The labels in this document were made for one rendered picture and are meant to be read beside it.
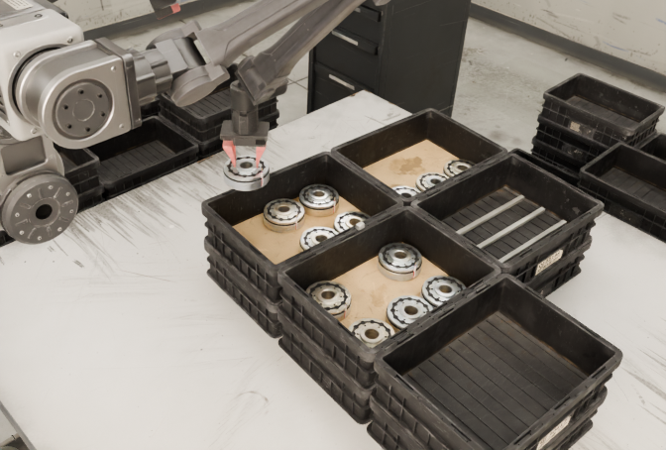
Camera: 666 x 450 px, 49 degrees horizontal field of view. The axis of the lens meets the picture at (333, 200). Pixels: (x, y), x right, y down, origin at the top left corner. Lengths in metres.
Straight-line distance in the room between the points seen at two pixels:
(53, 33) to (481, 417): 1.01
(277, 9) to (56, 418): 0.95
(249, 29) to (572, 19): 3.95
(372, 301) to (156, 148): 1.56
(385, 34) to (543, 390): 1.91
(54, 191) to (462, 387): 0.87
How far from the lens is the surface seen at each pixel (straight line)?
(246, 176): 1.64
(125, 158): 2.96
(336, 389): 1.60
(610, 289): 2.04
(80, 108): 1.09
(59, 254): 2.03
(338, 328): 1.44
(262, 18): 1.19
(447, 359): 1.56
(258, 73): 1.49
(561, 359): 1.63
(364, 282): 1.69
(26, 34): 1.15
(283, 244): 1.78
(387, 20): 3.09
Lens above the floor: 1.97
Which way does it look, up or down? 36 degrees down
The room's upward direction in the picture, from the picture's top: 4 degrees clockwise
